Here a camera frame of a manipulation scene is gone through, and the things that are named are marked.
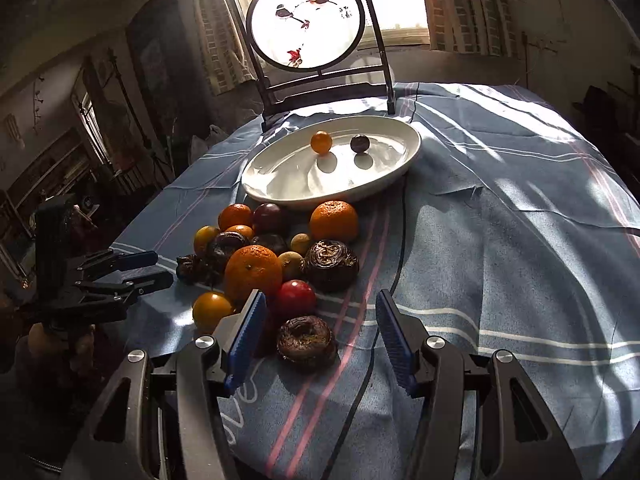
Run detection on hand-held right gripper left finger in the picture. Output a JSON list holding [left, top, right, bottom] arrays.
[[60, 289, 268, 480]]

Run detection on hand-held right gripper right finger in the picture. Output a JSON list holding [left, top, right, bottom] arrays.
[[375, 289, 583, 480]]

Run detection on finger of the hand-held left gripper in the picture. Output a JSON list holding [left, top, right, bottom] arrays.
[[72, 269, 174, 306], [75, 249, 160, 281]]

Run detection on dark wrinkled dried persimmon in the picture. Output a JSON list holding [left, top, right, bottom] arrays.
[[175, 254, 216, 286], [207, 231, 251, 273], [276, 315, 338, 373], [301, 239, 360, 293]]

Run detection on yellow plum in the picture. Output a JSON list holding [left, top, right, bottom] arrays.
[[192, 291, 236, 334], [193, 225, 221, 256]]

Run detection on large orange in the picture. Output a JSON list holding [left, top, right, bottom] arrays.
[[223, 244, 284, 306]]

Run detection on large dark red plum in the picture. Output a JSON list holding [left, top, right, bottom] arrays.
[[251, 202, 287, 235]]

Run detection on white oval plate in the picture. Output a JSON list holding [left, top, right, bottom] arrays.
[[241, 115, 422, 211]]

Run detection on person's left hand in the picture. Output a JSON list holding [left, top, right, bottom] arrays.
[[27, 322, 96, 376]]

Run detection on cluttered shelf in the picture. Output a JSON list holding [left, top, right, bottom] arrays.
[[0, 125, 116, 261]]

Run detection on blue striped tablecloth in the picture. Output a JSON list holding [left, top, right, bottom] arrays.
[[107, 81, 640, 480]]

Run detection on white plastic bag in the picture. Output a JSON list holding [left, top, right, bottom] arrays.
[[189, 124, 230, 161]]

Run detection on checked curtain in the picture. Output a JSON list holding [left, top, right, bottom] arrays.
[[417, 0, 518, 58], [192, 0, 258, 97]]

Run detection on round painted screen on stand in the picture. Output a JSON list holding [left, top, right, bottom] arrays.
[[227, 0, 398, 131]]

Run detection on bright window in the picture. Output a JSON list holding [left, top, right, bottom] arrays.
[[220, 0, 433, 53]]

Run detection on dark framed wall painting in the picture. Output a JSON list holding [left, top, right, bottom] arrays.
[[125, 0, 201, 131]]

